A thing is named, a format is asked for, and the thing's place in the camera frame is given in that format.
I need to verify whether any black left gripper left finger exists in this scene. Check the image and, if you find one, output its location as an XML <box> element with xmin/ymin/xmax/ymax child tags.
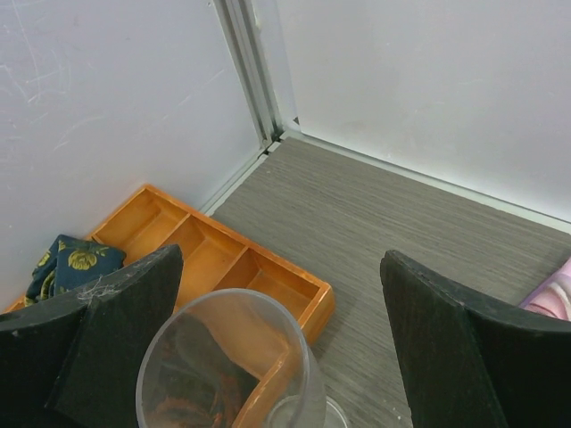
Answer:
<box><xmin>1</xmin><ymin>244</ymin><xmax>183</xmax><ymax>427</ymax></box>

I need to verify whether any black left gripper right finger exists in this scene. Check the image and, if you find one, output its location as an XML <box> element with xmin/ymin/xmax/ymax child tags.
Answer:
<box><xmin>380</xmin><ymin>251</ymin><xmax>570</xmax><ymax>427</ymax></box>

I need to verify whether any clear tall wine glass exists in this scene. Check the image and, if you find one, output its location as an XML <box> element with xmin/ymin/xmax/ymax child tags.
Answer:
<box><xmin>136</xmin><ymin>288</ymin><xmax>350</xmax><ymax>427</ymax></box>

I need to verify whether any wooden compartment tray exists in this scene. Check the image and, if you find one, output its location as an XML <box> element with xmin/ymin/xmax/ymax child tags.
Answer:
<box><xmin>0</xmin><ymin>183</ymin><xmax>336</xmax><ymax>428</ymax></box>

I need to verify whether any dark floral rolled cloth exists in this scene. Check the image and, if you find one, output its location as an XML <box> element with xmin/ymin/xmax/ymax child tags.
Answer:
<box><xmin>24</xmin><ymin>235</ymin><xmax>126</xmax><ymax>307</ymax></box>

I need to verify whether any black orange rolled cloth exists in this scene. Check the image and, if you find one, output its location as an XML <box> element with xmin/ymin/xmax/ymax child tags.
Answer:
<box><xmin>142</xmin><ymin>314</ymin><xmax>259</xmax><ymax>427</ymax></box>

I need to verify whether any aluminium frame rail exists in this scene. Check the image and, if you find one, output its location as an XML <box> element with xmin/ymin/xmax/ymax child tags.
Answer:
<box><xmin>212</xmin><ymin>1</ymin><xmax>570</xmax><ymax>234</ymax></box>

